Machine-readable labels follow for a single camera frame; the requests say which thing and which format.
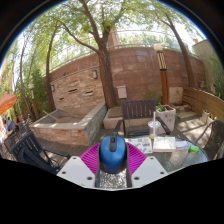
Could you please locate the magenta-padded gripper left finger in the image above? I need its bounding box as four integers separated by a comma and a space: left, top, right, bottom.
56, 142, 102, 189

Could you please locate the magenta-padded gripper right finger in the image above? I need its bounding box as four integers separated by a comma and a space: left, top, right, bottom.
126, 142, 169, 189

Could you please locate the blue and black computer mouse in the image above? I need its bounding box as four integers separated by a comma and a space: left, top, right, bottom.
98, 134, 128, 174

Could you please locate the paper sheet with paint swatches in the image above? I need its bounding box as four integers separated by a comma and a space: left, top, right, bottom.
126, 135, 154, 154

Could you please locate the pale closed book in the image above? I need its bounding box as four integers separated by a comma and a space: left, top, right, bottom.
152, 135, 177, 153

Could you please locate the raised stone planter bed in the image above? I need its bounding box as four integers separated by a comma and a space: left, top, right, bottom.
29, 102, 108, 147

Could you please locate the green marker pen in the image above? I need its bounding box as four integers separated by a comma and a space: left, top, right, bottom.
188, 145, 201, 154

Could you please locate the black slatted armchair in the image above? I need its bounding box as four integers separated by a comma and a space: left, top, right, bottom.
9, 130, 72, 175

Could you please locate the white square planter box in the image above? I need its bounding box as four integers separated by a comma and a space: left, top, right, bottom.
155, 104, 177, 132

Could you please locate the dark wooden slatted chair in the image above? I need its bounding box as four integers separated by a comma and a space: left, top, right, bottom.
113, 98, 172, 138

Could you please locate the dark wicker chair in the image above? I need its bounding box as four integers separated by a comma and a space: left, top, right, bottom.
194, 119, 224, 161

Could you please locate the curved wooden slat fence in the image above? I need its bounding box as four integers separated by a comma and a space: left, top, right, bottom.
182, 87, 224, 123

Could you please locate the thin curved tree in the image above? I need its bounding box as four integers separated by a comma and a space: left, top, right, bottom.
45, 23, 63, 113

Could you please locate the orange parasol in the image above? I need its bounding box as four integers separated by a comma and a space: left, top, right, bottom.
0, 93, 18, 116

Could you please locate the thick forked tree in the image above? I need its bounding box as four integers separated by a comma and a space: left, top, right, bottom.
53, 0, 118, 109

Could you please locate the slender leaning tree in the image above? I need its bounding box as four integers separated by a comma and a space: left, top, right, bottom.
156, 13, 196, 88

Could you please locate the beige wall utility box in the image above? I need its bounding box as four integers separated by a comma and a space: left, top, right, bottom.
116, 85, 128, 100

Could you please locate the wooden garden lamp post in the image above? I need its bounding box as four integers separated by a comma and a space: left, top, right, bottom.
153, 43, 169, 106

